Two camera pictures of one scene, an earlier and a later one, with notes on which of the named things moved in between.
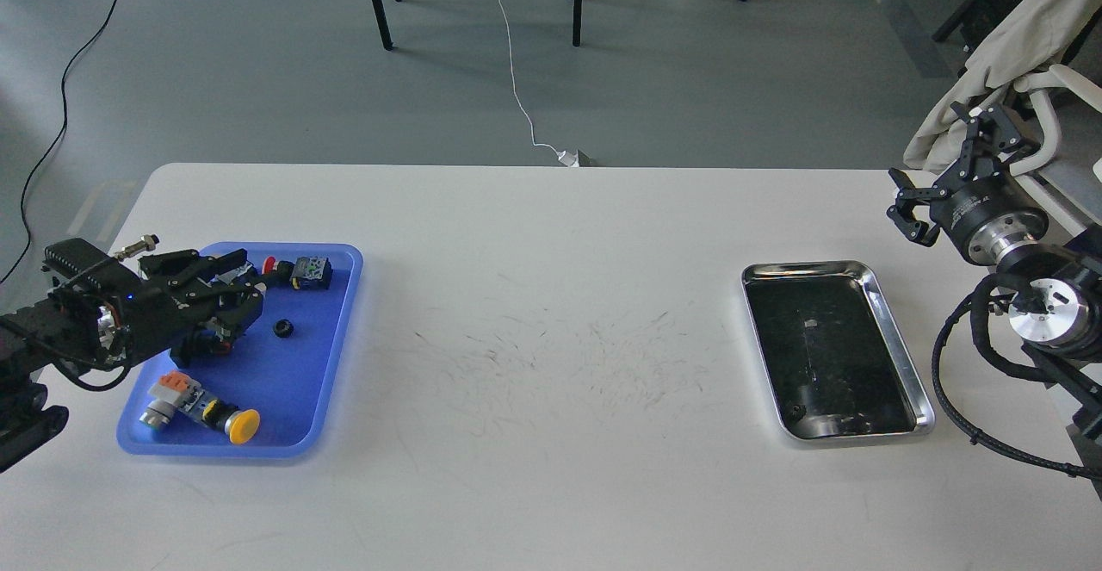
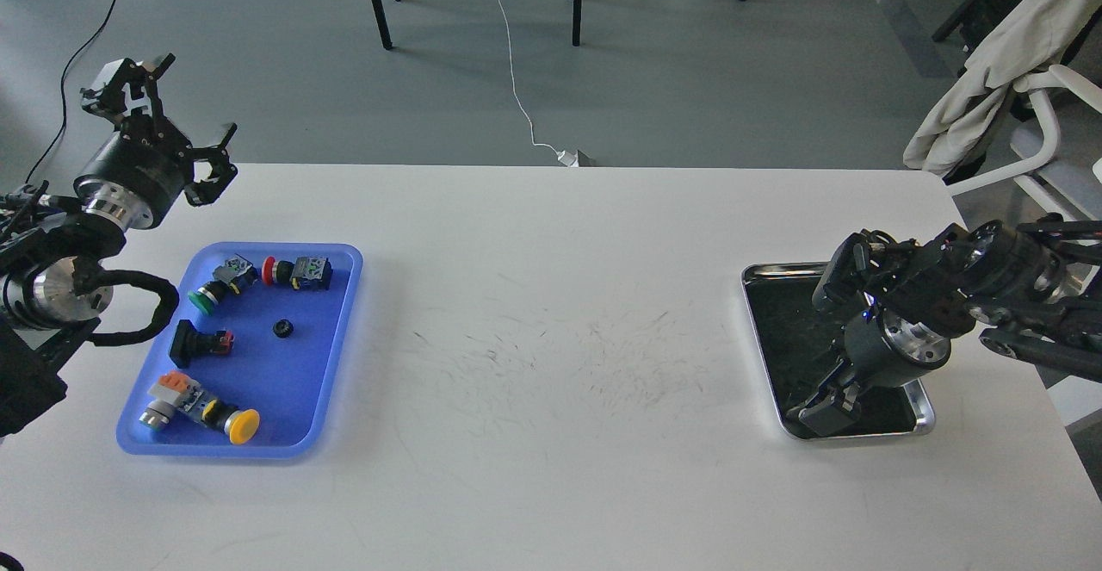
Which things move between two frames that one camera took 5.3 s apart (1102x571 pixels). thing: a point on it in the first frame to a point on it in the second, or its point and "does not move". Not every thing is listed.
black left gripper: [139, 322] to [143, 171]
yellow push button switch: [240, 425] does not move
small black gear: [284, 328] does not move
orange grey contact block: [173, 390] does not move
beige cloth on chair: [1043, 29] does not move
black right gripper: [986, 215] to [880, 350]
